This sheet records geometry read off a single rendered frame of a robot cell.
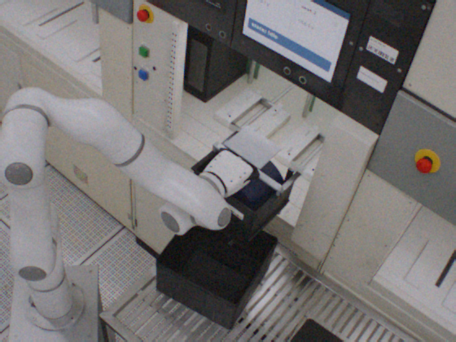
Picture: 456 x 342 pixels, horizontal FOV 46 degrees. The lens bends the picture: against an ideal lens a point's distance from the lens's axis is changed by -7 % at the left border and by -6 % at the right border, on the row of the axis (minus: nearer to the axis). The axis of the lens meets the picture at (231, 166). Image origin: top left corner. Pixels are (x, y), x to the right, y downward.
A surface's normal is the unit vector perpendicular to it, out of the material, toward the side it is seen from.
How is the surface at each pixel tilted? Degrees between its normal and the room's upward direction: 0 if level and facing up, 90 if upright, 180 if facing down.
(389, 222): 90
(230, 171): 4
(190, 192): 32
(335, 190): 90
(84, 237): 0
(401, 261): 0
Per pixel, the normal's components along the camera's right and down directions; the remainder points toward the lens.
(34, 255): 0.32, 0.36
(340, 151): -0.62, 0.55
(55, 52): 0.11, -0.65
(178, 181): 0.16, -0.25
